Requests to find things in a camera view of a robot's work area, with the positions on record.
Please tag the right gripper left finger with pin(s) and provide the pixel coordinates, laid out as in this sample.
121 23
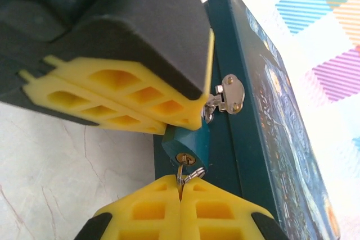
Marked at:
146 212

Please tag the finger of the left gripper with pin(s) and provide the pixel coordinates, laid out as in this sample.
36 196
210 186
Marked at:
146 40
92 105

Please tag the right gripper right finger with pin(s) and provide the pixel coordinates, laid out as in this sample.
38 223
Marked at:
219 212

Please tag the small silver key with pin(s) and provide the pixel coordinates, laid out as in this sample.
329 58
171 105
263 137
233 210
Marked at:
182 167

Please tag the small teal padlock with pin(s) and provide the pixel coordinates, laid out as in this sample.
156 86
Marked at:
188 144

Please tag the blue starry night tin box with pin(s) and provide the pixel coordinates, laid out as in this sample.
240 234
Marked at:
253 127

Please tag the silver box hasp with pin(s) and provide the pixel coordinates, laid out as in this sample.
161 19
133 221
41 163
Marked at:
232 94

